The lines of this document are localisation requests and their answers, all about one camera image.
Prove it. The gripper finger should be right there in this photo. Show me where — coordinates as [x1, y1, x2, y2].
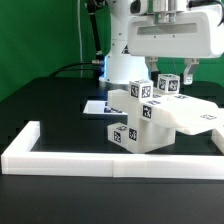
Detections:
[183, 58, 199, 85]
[145, 56, 158, 73]

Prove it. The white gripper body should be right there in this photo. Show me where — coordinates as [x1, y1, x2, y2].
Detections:
[127, 0, 224, 60]

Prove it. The white chair back frame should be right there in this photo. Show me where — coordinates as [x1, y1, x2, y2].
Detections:
[108, 90, 224, 135]

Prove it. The white chair seat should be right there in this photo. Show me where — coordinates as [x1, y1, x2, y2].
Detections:
[127, 116, 176, 154]

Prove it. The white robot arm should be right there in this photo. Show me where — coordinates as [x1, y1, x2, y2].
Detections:
[86, 0, 224, 85]

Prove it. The white sheet with markers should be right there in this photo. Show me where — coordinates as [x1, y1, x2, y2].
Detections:
[83, 100, 125, 115]

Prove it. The white cable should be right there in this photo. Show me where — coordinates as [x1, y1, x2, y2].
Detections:
[77, 0, 84, 79]

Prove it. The black cable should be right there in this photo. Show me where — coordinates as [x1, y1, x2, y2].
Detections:
[49, 60, 105, 78]

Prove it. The white U-shaped fence frame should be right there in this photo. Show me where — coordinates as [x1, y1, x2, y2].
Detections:
[1, 121, 224, 180]

